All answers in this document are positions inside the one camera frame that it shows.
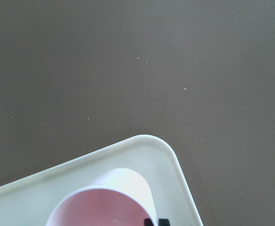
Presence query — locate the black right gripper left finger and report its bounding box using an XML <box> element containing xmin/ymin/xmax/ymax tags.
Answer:
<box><xmin>144</xmin><ymin>218</ymin><xmax>155</xmax><ymax>226</ymax></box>

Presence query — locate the beige rabbit tray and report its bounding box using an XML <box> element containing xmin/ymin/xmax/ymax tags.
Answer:
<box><xmin>0</xmin><ymin>135</ymin><xmax>202</xmax><ymax>226</ymax></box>

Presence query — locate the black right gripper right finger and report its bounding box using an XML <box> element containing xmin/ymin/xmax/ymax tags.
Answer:
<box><xmin>158</xmin><ymin>218</ymin><xmax>170</xmax><ymax>226</ymax></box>

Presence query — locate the pink cup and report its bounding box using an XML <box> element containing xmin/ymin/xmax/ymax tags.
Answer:
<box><xmin>46</xmin><ymin>168</ymin><xmax>158</xmax><ymax>226</ymax></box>

